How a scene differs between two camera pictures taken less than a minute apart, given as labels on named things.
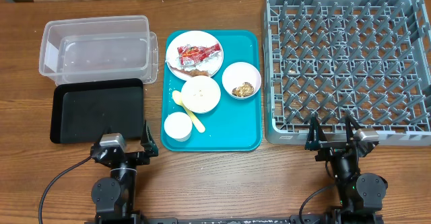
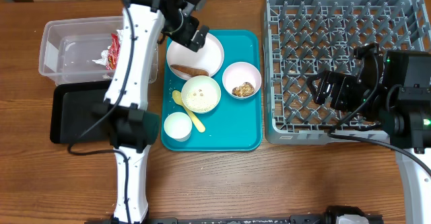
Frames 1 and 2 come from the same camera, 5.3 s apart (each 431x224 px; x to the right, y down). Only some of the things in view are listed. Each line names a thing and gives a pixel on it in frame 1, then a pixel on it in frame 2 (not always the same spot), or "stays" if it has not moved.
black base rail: [294, 219] stays
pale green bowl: [201, 94] stays
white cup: [178, 126] stays
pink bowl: [241, 80] stays
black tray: [85, 112] stays
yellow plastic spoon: [177, 97] stays
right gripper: [329, 148] to [341, 83]
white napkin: [188, 59] to [104, 54]
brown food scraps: [246, 89] stays
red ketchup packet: [190, 55] to [113, 52]
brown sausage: [192, 72] stays
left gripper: [139, 159] to [185, 38]
